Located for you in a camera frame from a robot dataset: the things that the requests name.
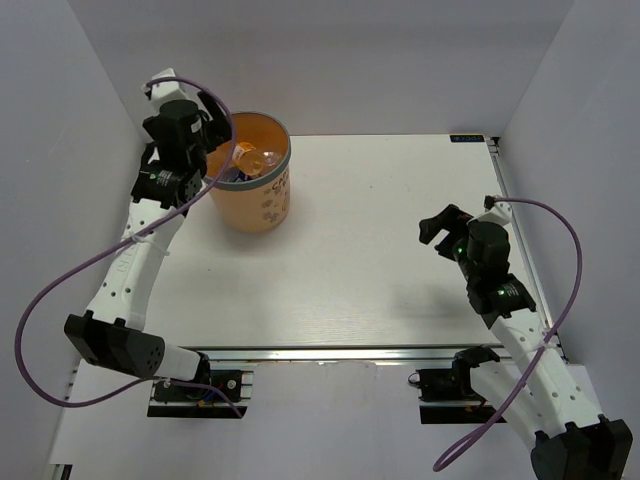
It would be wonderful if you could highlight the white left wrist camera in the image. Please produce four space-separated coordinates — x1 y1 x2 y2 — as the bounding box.
141 81 190 115

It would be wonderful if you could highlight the clear bottle with blue label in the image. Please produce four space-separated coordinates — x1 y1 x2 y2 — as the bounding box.
224 167 256 183

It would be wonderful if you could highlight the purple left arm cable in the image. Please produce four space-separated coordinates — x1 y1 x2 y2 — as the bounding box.
14 77 236 419

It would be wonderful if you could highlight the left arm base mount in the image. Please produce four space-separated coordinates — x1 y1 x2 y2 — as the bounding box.
147 362 254 420

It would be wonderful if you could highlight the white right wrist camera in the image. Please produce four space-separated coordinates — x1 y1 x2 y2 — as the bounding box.
477 196 513 227

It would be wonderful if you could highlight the orange juice bottle with barcode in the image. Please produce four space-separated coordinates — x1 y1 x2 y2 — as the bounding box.
232 141 265 177

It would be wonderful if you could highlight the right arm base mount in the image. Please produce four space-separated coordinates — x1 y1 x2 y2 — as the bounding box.
407 345 510 426

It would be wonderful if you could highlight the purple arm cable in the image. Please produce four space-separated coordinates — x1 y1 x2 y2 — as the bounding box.
14 77 236 419
431 197 584 473

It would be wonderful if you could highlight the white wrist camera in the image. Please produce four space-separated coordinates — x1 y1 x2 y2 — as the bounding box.
141 81 190 115
477 196 513 227

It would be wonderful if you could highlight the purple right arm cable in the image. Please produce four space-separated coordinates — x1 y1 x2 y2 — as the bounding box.
431 197 584 473

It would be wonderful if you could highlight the orange cylindrical bin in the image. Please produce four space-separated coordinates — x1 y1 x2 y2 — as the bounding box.
207 112 291 233

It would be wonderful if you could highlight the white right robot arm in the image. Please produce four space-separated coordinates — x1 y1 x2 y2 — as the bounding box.
419 197 633 479

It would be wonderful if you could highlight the aluminium table front rail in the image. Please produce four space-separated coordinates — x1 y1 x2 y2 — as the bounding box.
92 344 566 363

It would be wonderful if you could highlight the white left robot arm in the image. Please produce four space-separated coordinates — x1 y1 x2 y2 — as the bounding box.
64 92 232 399

